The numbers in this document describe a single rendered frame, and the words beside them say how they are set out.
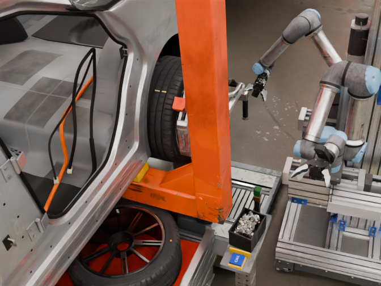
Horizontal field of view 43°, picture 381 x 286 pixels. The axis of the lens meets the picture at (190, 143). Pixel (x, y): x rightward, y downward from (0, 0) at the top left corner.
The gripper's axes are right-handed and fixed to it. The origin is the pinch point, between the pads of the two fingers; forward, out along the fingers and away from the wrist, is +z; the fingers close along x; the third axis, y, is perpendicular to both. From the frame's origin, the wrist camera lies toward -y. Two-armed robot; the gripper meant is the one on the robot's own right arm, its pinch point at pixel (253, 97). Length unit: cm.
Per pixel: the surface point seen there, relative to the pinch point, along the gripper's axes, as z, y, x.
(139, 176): 78, -20, -42
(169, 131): 57, 4, -36
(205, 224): 68, -56, 5
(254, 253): 93, -19, 35
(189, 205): 83, -18, -9
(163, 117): 54, 10, -42
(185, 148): 53, -10, -25
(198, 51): 74, 80, -29
